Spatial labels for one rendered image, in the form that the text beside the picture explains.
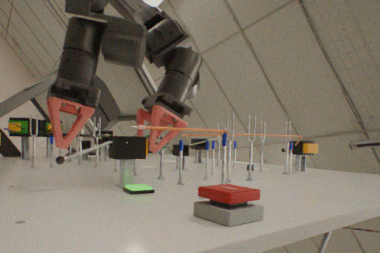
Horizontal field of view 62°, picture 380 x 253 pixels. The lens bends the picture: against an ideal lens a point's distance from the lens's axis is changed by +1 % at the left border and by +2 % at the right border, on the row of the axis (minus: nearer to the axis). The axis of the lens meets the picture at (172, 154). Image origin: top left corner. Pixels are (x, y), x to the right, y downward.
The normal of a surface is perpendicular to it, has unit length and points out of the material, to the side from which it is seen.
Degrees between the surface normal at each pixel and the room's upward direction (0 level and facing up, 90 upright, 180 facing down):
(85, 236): 53
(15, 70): 90
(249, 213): 90
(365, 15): 180
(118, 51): 139
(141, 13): 106
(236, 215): 90
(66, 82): 97
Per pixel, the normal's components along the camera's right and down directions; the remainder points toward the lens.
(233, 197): 0.60, 0.06
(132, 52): -0.07, 0.39
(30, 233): 0.03, -1.00
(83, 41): 0.37, 0.04
